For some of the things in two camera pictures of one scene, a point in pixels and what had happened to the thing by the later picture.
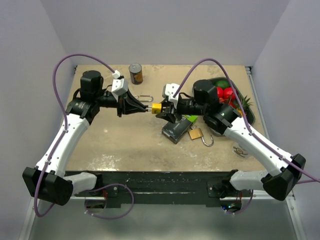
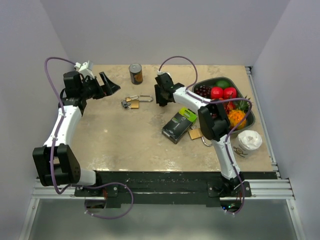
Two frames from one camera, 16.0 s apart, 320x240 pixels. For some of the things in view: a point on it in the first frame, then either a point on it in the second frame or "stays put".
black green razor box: [175, 131] stays put
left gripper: [120, 104] -> [109, 88]
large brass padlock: [197, 133] stays put
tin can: [136, 73] stays put
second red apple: [228, 93] stays put
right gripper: [169, 116] -> [159, 99]
